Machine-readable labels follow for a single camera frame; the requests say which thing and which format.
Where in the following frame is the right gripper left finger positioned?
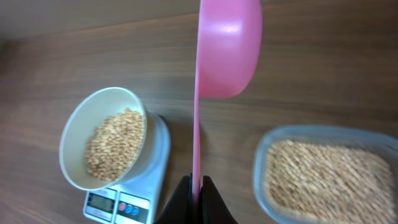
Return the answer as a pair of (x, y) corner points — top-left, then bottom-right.
(154, 175), (192, 224)

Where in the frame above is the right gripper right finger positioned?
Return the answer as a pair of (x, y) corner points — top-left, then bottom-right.
(200, 175), (238, 224)

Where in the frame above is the white digital kitchen scale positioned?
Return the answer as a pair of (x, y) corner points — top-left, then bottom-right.
(83, 112), (171, 224)

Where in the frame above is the pink plastic measuring scoop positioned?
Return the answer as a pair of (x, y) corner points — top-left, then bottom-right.
(192, 0), (262, 202)

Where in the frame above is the white bowl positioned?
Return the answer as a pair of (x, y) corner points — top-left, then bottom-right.
(59, 87), (158, 190)

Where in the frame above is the soybeans pile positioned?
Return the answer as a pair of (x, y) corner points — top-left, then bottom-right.
(85, 110), (397, 223)

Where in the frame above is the clear plastic container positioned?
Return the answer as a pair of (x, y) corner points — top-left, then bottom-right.
(253, 124), (397, 224)

